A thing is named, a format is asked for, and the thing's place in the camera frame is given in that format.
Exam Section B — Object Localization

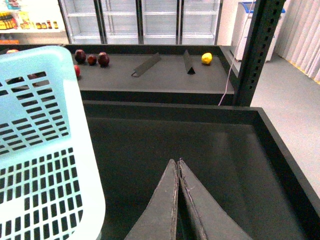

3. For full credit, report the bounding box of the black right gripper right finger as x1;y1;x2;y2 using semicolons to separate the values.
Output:
177;160;251;240

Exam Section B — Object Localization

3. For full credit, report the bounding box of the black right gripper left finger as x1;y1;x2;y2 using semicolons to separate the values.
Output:
125;159;179;240

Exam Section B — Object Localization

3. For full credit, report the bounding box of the light blue plastic shopping basket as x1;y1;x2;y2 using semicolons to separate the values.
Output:
0;45;106;240

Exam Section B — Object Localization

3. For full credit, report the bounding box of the red apple front centre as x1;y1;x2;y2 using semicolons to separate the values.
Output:
74;65;81;78

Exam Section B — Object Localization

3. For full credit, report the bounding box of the dark red apple right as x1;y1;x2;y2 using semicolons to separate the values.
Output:
97;52;110;67

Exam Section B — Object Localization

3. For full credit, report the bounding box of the lower right black tray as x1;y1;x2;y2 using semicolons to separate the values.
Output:
83;100;320;240

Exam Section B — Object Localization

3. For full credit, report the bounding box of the black tray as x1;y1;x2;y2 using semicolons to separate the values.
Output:
0;43;241;106
83;100;320;240

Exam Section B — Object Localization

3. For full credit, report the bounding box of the upper right black tray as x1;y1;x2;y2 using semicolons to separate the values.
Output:
0;43;241;106

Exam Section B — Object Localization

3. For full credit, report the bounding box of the black triangular divider right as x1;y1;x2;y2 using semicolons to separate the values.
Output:
183;49;196;75

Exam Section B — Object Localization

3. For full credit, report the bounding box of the yellow lemon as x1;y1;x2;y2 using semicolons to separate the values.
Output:
201;52;213;66

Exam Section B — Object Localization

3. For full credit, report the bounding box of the small dark red fruit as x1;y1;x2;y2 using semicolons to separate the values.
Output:
87;54;97;66

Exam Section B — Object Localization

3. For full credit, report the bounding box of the dark plum back centre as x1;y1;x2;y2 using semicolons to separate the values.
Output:
74;49;87;64

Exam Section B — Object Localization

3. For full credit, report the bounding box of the white chest freezer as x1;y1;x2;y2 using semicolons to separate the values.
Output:
229;1;286;63

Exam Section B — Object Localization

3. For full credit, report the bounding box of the white curtain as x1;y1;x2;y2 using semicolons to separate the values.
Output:
275;0;320;84

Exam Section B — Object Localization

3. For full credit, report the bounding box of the glass door refrigerator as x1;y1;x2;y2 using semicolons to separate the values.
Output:
58;0;223;46

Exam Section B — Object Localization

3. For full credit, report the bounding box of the orange red fruit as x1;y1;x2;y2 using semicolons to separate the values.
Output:
6;49;19;54

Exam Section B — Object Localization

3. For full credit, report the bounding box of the shelf with bottles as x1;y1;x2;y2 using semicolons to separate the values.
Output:
0;0;69;45

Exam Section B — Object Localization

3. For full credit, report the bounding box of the white pink cable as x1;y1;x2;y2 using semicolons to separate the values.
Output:
217;0;256;106

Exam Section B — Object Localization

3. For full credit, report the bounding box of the right black rack post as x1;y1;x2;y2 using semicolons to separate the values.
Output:
232;0;286;107

